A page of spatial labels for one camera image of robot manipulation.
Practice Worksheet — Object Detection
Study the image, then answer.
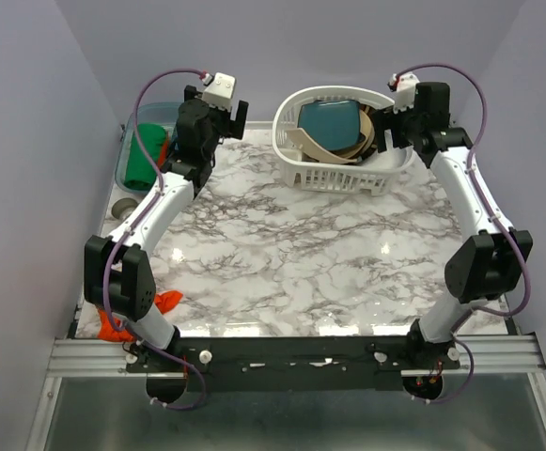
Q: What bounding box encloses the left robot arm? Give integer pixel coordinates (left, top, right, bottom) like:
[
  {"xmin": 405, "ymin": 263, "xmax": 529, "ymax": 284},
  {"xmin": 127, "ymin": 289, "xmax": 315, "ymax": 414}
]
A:
[{"xmin": 84, "ymin": 74, "xmax": 248, "ymax": 371}]

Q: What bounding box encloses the white laundry basket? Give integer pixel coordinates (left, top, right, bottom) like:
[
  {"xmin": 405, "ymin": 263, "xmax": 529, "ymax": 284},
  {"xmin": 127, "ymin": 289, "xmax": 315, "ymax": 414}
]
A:
[{"xmin": 272, "ymin": 86, "xmax": 415, "ymax": 196}]

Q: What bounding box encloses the clear blue plastic bin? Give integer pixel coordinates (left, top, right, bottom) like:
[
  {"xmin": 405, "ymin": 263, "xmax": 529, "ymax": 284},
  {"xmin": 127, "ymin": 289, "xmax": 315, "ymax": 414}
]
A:
[{"xmin": 116, "ymin": 102, "xmax": 180, "ymax": 194}]

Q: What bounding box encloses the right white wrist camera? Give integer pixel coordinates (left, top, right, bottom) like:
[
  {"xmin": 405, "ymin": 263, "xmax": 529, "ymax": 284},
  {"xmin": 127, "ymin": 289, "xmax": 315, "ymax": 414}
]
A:
[{"xmin": 388, "ymin": 72, "xmax": 419, "ymax": 114}]

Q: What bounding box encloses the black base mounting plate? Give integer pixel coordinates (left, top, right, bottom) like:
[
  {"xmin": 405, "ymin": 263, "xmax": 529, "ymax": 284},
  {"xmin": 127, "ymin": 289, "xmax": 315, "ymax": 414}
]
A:
[{"xmin": 126, "ymin": 335, "xmax": 460, "ymax": 392}]

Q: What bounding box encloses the rolled green t shirt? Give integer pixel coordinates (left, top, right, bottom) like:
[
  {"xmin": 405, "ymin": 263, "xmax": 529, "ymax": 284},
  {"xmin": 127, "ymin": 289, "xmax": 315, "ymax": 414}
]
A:
[{"xmin": 124, "ymin": 122, "xmax": 169, "ymax": 192}]

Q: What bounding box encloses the beige garment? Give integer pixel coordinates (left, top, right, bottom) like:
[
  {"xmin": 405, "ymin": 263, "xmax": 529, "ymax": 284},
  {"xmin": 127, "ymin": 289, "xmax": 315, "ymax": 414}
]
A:
[{"xmin": 286, "ymin": 110, "xmax": 375, "ymax": 164}]

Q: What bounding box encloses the rolled orange t shirt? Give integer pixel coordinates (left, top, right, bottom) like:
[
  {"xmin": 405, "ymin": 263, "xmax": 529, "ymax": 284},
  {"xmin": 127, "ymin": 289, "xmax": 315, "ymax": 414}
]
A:
[{"xmin": 157, "ymin": 140, "xmax": 170, "ymax": 168}]

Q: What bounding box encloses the tape roll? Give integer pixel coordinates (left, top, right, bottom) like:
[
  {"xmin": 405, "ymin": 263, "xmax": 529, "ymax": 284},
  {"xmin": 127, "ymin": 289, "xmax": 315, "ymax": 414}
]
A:
[{"xmin": 110, "ymin": 197, "xmax": 138, "ymax": 222}]

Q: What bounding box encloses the aluminium rail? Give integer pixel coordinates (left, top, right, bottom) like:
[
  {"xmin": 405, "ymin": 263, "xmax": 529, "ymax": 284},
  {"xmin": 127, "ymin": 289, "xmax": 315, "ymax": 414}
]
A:
[{"xmin": 47, "ymin": 334, "xmax": 546, "ymax": 378}]

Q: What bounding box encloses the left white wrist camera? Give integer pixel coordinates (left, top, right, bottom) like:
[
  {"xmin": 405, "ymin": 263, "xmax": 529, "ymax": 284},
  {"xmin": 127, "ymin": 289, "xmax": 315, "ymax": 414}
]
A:
[{"xmin": 201, "ymin": 72, "xmax": 236, "ymax": 112}]

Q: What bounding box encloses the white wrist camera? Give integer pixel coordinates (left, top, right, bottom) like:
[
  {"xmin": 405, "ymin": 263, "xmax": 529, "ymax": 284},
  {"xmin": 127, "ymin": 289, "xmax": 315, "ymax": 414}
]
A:
[
  {"xmin": 201, "ymin": 72, "xmax": 236, "ymax": 112},
  {"xmin": 388, "ymin": 72, "xmax": 419, "ymax": 114}
]

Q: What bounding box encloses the teal folded garment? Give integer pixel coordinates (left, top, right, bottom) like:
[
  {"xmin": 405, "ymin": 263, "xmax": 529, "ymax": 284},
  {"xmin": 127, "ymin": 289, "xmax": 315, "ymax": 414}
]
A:
[{"xmin": 297, "ymin": 100, "xmax": 361, "ymax": 152}]

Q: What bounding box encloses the orange t shirt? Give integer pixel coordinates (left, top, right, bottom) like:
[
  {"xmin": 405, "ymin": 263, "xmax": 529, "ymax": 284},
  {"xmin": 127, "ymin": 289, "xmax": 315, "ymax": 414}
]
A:
[
  {"xmin": 157, "ymin": 140, "xmax": 170, "ymax": 168},
  {"xmin": 97, "ymin": 289, "xmax": 184, "ymax": 345}
]

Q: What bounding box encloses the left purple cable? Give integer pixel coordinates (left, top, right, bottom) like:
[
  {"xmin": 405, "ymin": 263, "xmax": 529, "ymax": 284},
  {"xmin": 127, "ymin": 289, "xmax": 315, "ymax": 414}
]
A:
[{"xmin": 101, "ymin": 70, "xmax": 211, "ymax": 411}]

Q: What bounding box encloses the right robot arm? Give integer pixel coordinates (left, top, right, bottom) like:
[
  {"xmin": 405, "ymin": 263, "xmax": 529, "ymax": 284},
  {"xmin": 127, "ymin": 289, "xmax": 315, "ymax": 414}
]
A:
[{"xmin": 373, "ymin": 73, "xmax": 533, "ymax": 368}]

